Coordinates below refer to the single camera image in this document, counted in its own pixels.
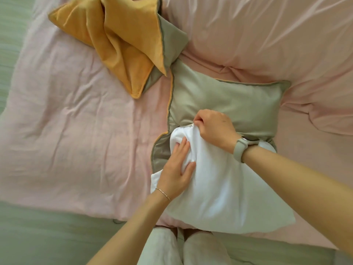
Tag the person's left hand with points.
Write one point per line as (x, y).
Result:
(173, 176)

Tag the person's right hand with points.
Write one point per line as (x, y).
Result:
(218, 129)

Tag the grey and orange pillowcase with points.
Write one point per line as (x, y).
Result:
(234, 102)
(124, 38)

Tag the white pillow insert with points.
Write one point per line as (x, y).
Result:
(226, 195)

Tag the pink bed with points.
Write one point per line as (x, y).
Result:
(69, 135)

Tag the person's left forearm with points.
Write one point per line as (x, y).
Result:
(129, 231)

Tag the person's right forearm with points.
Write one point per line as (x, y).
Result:
(303, 184)

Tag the person's white shorts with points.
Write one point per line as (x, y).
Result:
(204, 251)

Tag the white smartwatch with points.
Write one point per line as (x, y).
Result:
(239, 150)

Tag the pink ruffled duvet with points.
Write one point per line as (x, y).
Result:
(262, 38)

